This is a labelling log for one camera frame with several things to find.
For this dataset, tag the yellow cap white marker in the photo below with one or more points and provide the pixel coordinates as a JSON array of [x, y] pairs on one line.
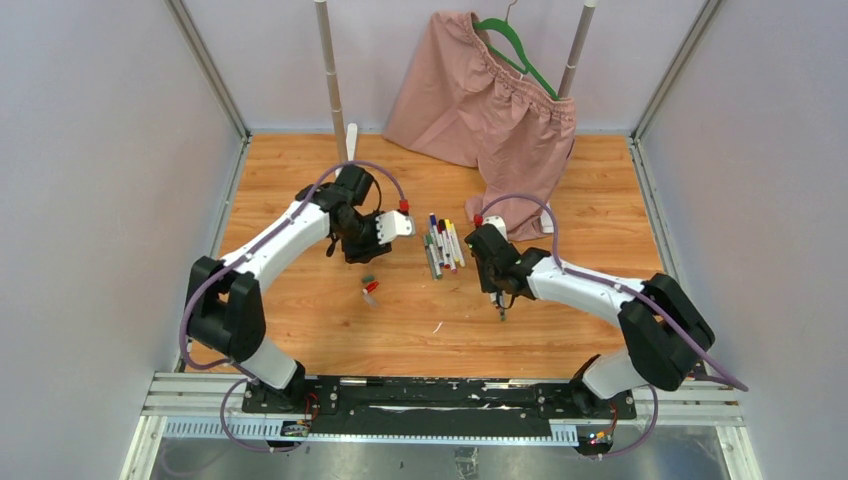
[[455, 243]]

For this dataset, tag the clear pen cap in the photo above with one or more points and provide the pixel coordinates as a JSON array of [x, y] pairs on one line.
[[369, 299]]

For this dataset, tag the aluminium frame right post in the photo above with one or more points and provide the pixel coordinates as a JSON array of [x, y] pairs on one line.
[[700, 25]]

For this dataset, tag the white garment rack right foot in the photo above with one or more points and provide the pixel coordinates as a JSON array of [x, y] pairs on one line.
[[547, 223]]

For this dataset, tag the black cap white marker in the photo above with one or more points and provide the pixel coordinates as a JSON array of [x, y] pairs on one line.
[[441, 222]]

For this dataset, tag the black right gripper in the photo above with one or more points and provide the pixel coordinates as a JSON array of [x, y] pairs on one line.
[[487, 284]]

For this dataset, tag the pink shorts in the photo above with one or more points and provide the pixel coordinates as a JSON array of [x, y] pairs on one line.
[[461, 104]]

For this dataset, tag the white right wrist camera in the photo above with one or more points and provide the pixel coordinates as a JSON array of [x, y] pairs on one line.
[[498, 223]]

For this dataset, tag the white garment rack foot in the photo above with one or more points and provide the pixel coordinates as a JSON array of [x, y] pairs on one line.
[[547, 223], [351, 142]]

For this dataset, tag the grey garment rack pole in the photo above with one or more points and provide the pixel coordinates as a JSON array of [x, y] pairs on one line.
[[578, 43], [339, 127]]

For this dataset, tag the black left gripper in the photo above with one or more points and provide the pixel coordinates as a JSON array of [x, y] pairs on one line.
[[371, 249]]

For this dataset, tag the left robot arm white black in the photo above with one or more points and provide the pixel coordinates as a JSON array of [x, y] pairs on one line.
[[224, 309]]

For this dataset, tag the purple cap white marker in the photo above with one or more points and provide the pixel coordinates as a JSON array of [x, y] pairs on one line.
[[448, 250]]

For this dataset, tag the aluminium frame left post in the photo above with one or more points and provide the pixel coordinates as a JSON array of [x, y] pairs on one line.
[[195, 42]]

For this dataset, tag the green cap white marker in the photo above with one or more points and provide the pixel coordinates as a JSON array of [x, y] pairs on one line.
[[432, 247]]

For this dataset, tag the aluminium frame post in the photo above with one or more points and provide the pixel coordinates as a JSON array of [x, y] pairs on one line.
[[700, 25], [195, 42]]

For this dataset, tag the white garment rack left foot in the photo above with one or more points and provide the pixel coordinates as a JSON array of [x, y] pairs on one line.
[[351, 142]]

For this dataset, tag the grey garment rack right pole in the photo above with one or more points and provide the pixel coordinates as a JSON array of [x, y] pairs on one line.
[[578, 43]]

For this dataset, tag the grey garment rack left pole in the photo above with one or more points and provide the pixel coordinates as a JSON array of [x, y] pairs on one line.
[[339, 127]]

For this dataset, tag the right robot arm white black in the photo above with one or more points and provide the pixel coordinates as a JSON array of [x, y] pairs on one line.
[[664, 333]]

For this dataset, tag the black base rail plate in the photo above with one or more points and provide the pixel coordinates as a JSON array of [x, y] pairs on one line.
[[421, 407]]

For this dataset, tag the green clothes hanger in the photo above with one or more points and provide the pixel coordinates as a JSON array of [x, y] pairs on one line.
[[522, 64]]

